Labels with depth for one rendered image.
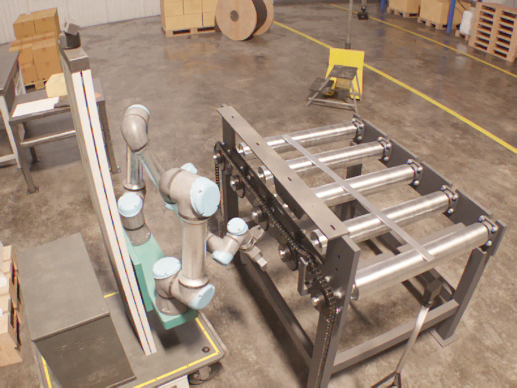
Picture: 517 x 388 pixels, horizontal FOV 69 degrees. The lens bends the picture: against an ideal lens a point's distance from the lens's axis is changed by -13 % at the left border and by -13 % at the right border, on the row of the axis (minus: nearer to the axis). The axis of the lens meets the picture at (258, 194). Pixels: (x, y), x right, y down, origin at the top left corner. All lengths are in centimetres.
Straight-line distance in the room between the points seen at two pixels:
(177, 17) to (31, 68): 343
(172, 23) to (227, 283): 696
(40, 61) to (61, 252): 531
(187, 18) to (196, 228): 790
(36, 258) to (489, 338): 264
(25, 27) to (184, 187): 735
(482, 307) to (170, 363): 206
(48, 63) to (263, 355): 575
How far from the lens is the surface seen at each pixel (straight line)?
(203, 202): 137
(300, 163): 236
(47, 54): 709
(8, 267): 302
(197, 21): 920
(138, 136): 186
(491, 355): 286
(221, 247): 171
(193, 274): 156
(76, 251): 204
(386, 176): 234
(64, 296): 184
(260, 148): 195
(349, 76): 520
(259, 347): 256
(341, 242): 150
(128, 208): 204
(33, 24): 849
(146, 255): 209
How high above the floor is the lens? 211
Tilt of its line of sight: 35 degrees down
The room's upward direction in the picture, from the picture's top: straight up
